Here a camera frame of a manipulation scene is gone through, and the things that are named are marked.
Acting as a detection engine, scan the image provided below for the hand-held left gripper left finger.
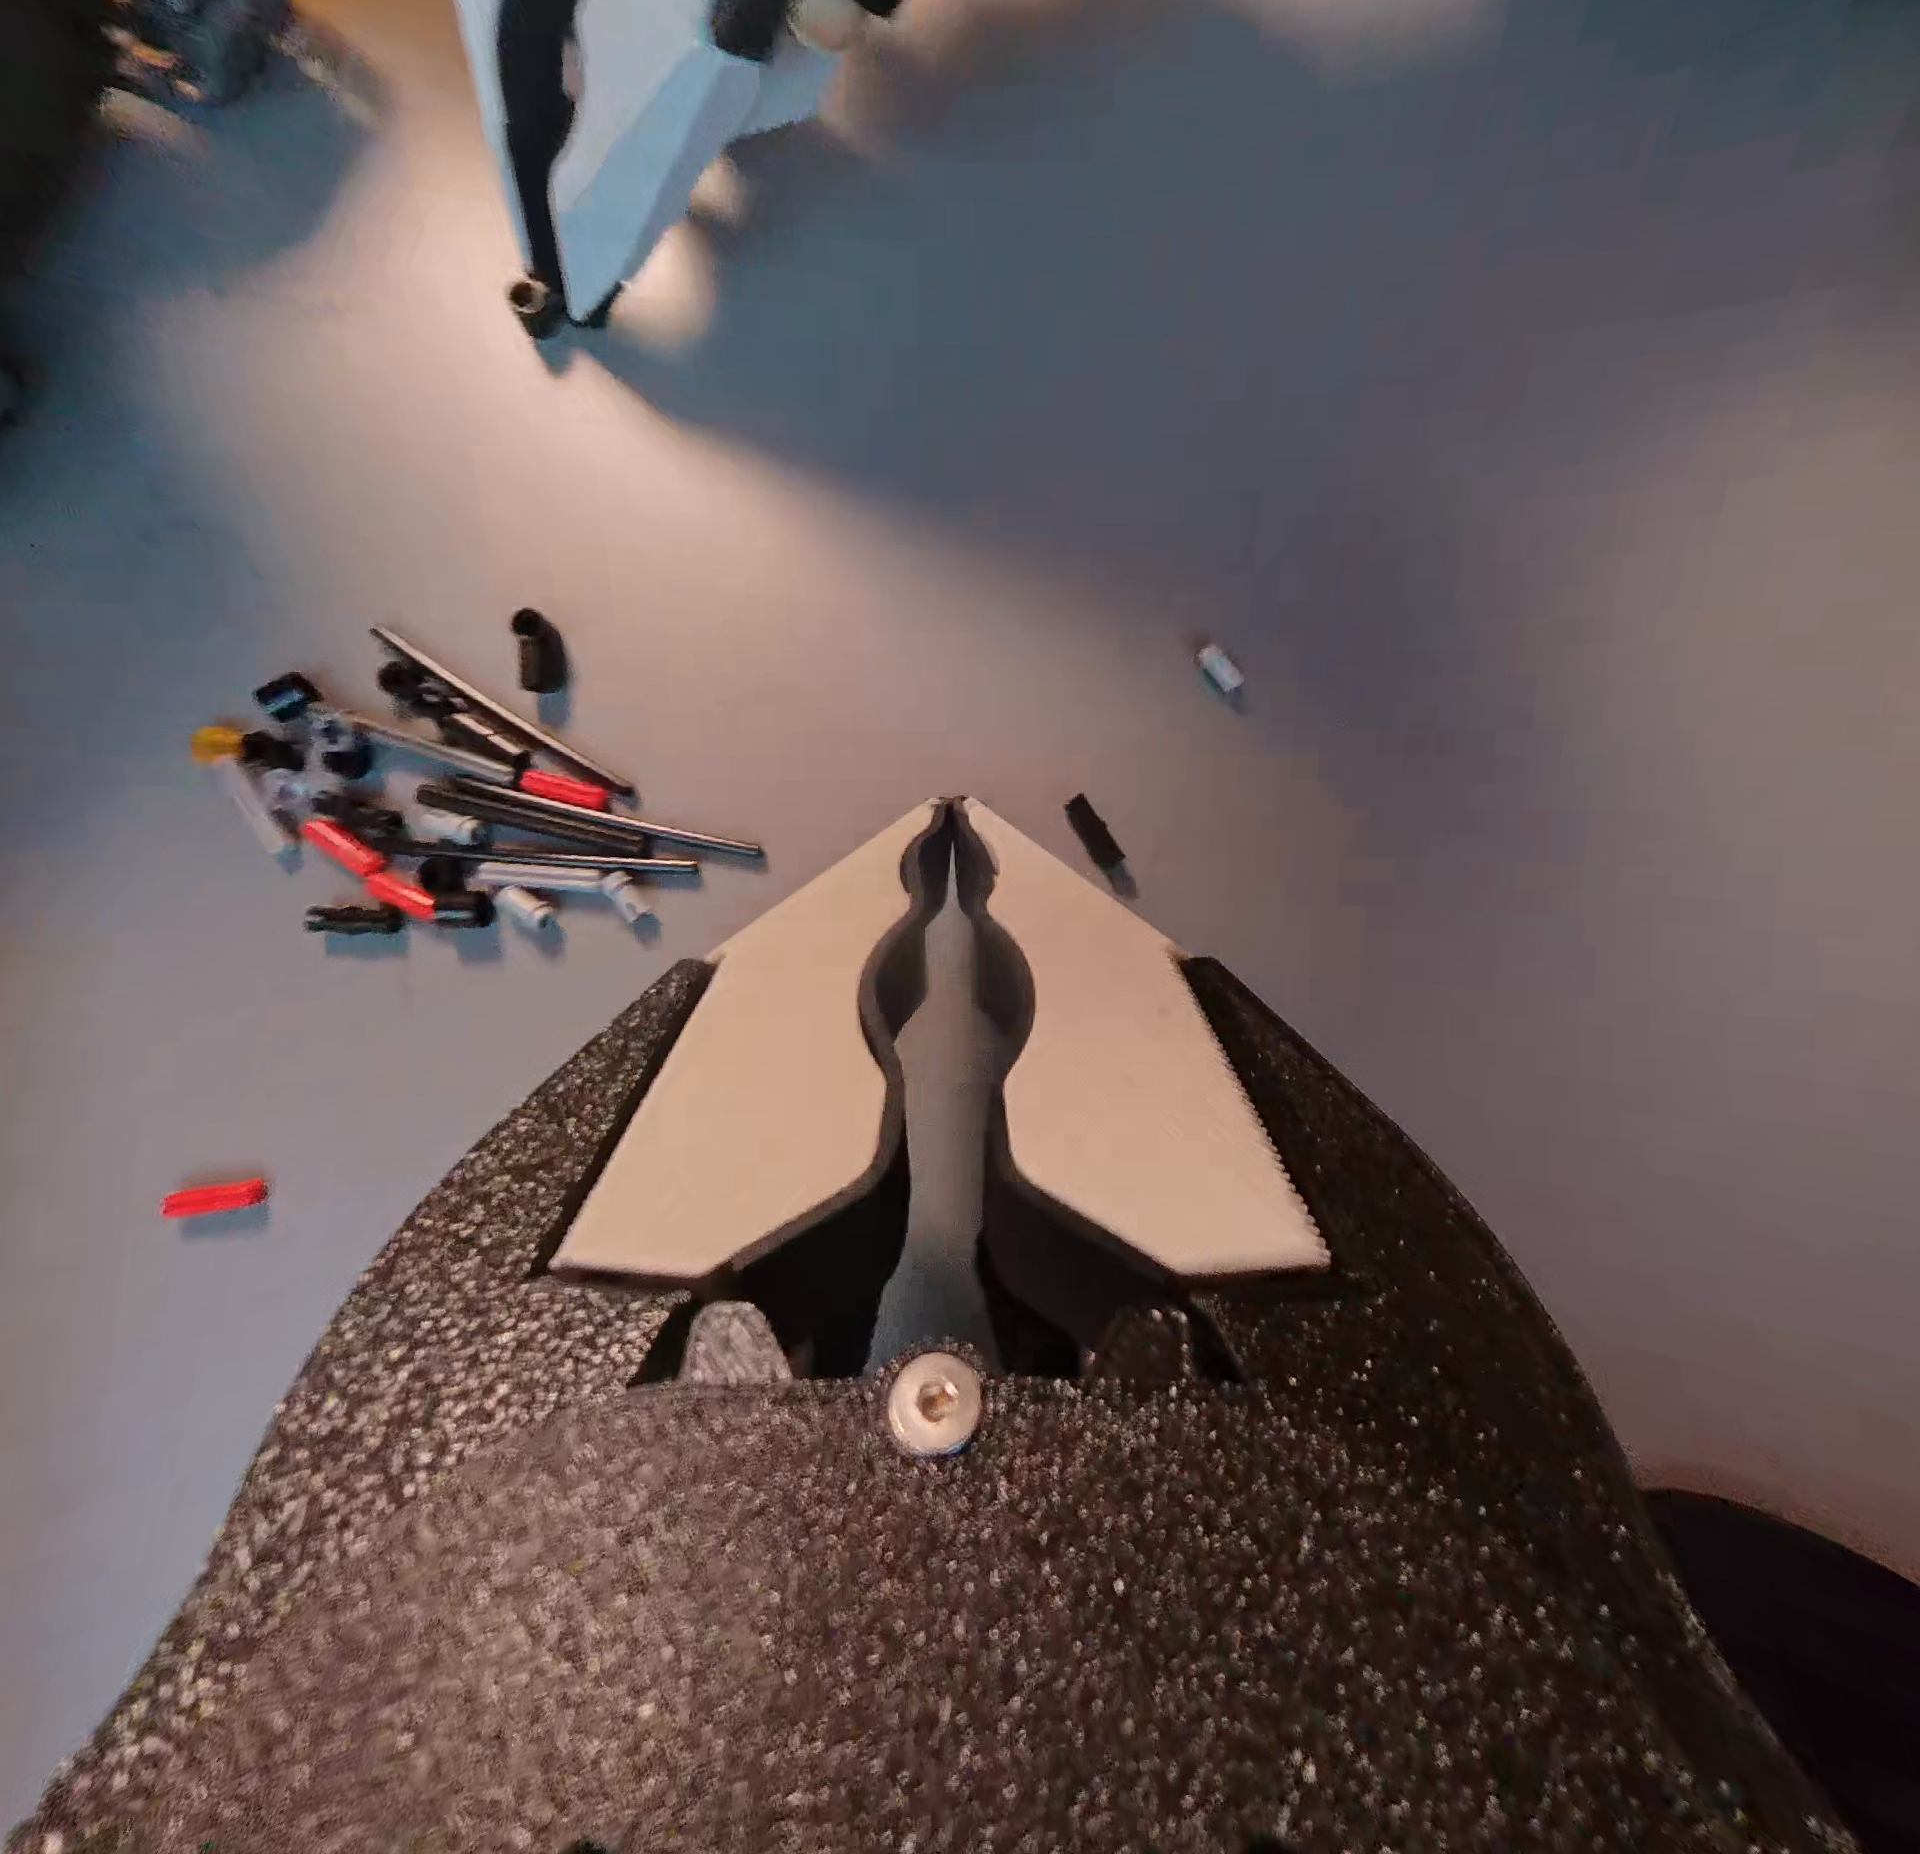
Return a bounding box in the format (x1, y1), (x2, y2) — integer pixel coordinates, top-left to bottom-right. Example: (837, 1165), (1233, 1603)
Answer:
(551, 797), (953, 1280)

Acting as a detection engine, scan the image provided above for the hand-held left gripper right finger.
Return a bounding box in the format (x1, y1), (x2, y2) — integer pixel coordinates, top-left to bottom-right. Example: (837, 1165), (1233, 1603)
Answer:
(955, 797), (1333, 1279)

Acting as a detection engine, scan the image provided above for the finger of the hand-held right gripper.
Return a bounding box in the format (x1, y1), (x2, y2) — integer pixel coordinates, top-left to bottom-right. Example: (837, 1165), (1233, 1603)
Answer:
(442, 0), (569, 313)
(543, 0), (754, 332)

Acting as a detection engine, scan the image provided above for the yellow tracked toy robot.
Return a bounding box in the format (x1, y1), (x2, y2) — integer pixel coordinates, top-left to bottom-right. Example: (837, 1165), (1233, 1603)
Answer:
(0, 0), (303, 108)

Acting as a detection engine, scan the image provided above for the pile of black brick parts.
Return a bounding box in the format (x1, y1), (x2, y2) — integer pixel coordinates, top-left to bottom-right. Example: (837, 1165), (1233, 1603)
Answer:
(191, 626), (768, 939)

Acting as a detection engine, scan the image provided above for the person's right forearm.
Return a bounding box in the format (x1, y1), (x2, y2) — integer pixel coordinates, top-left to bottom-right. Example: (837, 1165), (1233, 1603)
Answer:
(831, 0), (1516, 147)

